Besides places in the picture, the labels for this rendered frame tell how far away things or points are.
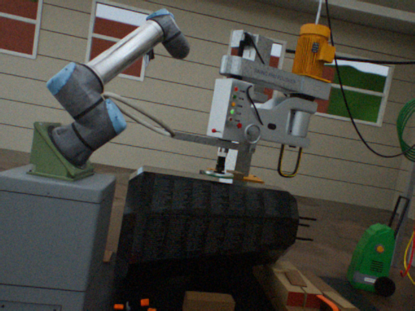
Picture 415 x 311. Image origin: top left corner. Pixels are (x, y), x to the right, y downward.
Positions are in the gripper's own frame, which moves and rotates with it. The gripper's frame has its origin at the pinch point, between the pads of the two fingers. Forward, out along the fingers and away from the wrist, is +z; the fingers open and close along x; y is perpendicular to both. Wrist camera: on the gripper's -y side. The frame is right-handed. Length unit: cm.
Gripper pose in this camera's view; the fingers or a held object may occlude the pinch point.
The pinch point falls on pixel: (137, 65)
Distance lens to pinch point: 279.1
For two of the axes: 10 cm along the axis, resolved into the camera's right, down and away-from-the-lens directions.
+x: 8.2, 3.8, -4.3
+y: -3.2, -3.2, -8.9
